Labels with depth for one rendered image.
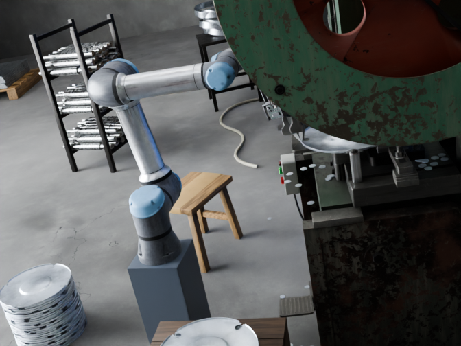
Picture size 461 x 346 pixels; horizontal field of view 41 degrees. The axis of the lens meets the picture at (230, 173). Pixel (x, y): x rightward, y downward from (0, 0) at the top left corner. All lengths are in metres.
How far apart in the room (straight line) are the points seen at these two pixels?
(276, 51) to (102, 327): 1.63
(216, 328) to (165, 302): 0.34
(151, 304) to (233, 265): 0.74
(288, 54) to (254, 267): 1.56
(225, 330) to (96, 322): 0.99
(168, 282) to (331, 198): 0.62
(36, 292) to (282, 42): 1.60
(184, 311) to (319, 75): 1.06
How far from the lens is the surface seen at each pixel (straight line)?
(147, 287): 2.11
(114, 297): 2.81
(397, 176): 1.73
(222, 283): 2.70
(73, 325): 2.61
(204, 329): 1.83
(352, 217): 1.74
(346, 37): 1.42
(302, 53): 1.35
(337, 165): 1.90
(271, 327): 1.85
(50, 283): 2.59
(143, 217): 1.99
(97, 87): 1.90
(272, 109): 1.85
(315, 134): 1.94
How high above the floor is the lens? 1.50
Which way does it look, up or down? 24 degrees down
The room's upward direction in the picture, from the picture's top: 11 degrees counter-clockwise
